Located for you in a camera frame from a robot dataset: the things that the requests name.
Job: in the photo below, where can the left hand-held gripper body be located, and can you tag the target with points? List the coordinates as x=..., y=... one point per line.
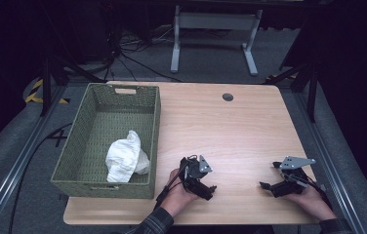
x=192, y=170

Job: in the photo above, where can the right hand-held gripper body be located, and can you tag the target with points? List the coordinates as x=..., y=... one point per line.
x=293, y=180

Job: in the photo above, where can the black metal stand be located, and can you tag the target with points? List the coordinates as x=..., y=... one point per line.
x=46, y=84
x=311, y=91

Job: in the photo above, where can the grey table grommet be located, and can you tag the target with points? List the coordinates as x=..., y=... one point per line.
x=227, y=97

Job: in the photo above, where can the green woven basket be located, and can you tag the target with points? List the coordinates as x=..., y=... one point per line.
x=100, y=130

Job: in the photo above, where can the person's right hand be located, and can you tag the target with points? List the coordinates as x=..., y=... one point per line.
x=313, y=201

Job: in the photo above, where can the grey metal desk frame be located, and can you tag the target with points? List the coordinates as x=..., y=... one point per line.
x=215, y=22

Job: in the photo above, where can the person's left hand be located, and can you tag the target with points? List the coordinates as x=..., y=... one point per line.
x=176, y=196

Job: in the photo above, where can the white cloth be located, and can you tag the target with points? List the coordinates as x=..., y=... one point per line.
x=124, y=157

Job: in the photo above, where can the aluminium floor rail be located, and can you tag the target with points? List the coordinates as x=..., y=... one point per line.
x=12, y=175
x=331, y=169

